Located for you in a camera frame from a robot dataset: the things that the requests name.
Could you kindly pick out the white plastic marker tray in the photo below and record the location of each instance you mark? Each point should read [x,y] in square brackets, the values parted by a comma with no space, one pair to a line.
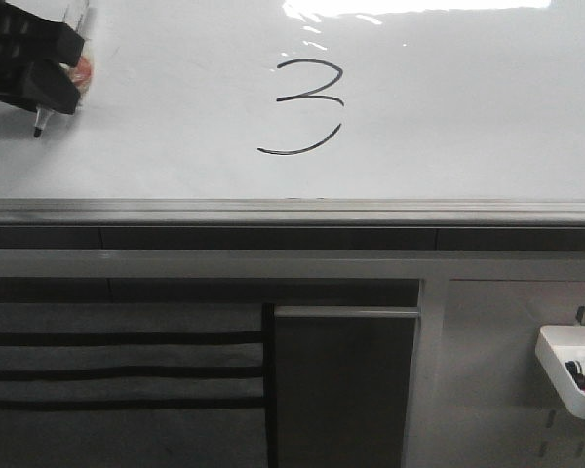
[555,346]

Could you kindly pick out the white taped dry-erase marker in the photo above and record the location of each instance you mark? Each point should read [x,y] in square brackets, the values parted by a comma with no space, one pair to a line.
[80,72]

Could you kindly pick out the white whiteboard with grey frame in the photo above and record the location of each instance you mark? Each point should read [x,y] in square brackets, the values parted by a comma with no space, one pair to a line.
[389,112]

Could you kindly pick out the dark grey panel board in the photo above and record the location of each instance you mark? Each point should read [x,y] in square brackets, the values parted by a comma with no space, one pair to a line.
[343,383]

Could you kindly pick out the grey fabric pocket organizer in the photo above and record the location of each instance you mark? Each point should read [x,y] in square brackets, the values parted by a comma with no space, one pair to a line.
[133,385]

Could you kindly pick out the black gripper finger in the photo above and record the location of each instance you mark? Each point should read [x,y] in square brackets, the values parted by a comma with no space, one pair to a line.
[26,38]
[39,84]

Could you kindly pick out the grey pegboard stand panel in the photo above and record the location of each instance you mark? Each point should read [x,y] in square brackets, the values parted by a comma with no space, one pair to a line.
[488,402]

